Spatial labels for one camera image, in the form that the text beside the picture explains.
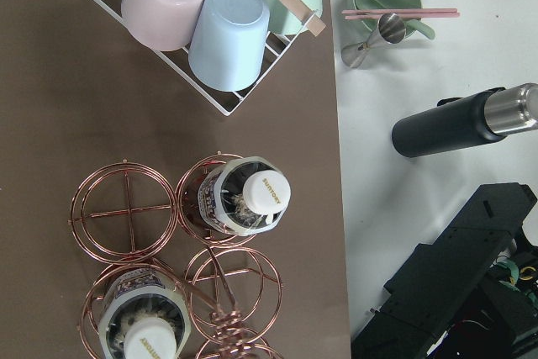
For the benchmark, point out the blue cup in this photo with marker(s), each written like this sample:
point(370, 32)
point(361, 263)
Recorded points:
point(228, 44)

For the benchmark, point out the pink chopsticks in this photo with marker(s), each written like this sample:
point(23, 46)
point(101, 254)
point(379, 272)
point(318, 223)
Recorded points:
point(403, 13)

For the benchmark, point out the black thermos bottle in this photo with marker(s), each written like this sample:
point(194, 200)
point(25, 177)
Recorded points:
point(457, 123)

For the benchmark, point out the tea bottle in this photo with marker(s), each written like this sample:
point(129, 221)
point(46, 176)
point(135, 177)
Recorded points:
point(243, 196)
point(144, 316)

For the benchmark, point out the steel jigger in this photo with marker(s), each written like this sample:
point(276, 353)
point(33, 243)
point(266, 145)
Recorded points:
point(390, 30)

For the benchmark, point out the copper wire bottle basket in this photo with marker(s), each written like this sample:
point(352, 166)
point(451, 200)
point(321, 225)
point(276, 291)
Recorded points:
point(127, 216)

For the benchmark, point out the white wire cup rack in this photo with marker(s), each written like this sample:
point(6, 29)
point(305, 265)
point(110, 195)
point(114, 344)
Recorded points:
point(282, 24)

